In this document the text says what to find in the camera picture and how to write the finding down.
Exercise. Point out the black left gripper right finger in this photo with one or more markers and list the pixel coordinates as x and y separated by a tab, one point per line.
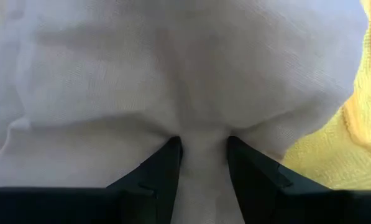
297	207

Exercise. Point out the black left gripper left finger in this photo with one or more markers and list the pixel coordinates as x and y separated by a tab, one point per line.
79	207

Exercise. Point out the yellow microfibre towel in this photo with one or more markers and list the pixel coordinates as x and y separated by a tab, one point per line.
343	155

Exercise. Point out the pale pink towel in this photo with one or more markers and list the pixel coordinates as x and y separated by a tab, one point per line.
172	77

